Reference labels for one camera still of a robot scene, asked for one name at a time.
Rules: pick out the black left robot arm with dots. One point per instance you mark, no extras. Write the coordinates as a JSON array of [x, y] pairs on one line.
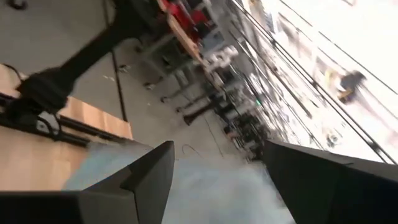
[[93, 53]]

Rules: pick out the background wooden workbench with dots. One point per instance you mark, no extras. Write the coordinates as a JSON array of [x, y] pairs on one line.
[[186, 39]]

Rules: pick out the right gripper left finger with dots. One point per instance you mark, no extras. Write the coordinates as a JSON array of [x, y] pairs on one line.
[[124, 202]]

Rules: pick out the light blue plastic bag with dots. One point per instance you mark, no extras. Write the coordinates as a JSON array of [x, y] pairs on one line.
[[217, 193]]

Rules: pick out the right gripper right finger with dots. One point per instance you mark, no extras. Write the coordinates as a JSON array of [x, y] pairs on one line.
[[335, 193]]

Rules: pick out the red background furniture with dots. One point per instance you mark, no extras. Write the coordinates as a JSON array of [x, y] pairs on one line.
[[183, 14]]

